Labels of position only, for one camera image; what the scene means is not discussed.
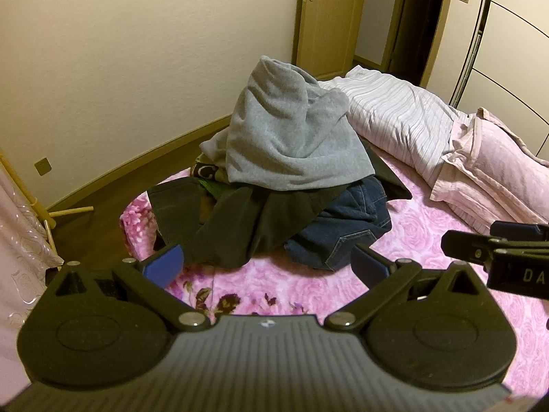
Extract dark grey garment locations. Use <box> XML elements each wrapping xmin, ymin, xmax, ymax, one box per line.
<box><xmin>148</xmin><ymin>178</ymin><xmax>224</xmax><ymax>252</ymax></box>

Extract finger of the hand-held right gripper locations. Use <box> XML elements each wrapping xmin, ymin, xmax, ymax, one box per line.
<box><xmin>490</xmin><ymin>220</ymin><xmax>549</xmax><ymax>241</ymax></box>
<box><xmin>441</xmin><ymin>229</ymin><xmax>549</xmax><ymax>264</ymax></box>

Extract blue jeans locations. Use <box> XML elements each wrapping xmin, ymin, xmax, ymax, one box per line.
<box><xmin>284</xmin><ymin>176</ymin><xmax>392</xmax><ymax>272</ymax></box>

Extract black garment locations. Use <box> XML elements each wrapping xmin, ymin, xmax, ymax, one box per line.
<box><xmin>192</xmin><ymin>150</ymin><xmax>412</xmax><ymax>269</ymax></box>

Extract pink rose blanket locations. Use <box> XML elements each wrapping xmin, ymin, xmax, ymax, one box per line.
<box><xmin>119</xmin><ymin>137</ymin><xmax>549</xmax><ymax>398</ymax></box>

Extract pink pillow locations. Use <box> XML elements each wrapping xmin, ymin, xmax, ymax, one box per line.
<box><xmin>430</xmin><ymin>107</ymin><xmax>549</xmax><ymax>234</ymax></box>

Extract cream wardrobe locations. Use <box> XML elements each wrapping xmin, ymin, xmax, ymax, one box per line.
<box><xmin>448</xmin><ymin>0</ymin><xmax>549</xmax><ymax>159</ymax></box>

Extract striped pink duvet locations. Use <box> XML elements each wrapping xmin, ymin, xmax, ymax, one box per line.
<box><xmin>319</xmin><ymin>65</ymin><xmax>470</xmax><ymax>187</ymax></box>

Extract green printed garment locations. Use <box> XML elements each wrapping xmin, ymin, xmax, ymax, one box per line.
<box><xmin>191</xmin><ymin>157</ymin><xmax>232</xmax><ymax>198</ymax></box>

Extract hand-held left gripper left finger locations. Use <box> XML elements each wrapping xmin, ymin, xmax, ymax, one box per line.
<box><xmin>54</xmin><ymin>243</ymin><xmax>212</xmax><ymax>333</ymax></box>

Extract pale wooden rack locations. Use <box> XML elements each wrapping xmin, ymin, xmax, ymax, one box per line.
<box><xmin>0</xmin><ymin>148</ymin><xmax>94</xmax><ymax>271</ymax></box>

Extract wooden door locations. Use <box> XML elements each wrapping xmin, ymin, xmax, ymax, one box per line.
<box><xmin>293</xmin><ymin>0</ymin><xmax>369</xmax><ymax>81</ymax></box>

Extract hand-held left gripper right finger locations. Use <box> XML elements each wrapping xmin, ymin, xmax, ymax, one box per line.
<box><xmin>323</xmin><ymin>243</ymin><xmax>485</xmax><ymax>333</ymax></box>

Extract pink sheer curtain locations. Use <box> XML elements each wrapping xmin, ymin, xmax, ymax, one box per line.
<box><xmin>0</xmin><ymin>154</ymin><xmax>65</xmax><ymax>396</ymax></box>

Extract wooden skirting board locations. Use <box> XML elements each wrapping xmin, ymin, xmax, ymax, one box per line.
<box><xmin>45</xmin><ymin>114</ymin><xmax>232</xmax><ymax>211</ymax></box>

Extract grey sweater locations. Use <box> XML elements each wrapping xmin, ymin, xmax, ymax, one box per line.
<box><xmin>199</xmin><ymin>55</ymin><xmax>376</xmax><ymax>192</ymax></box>

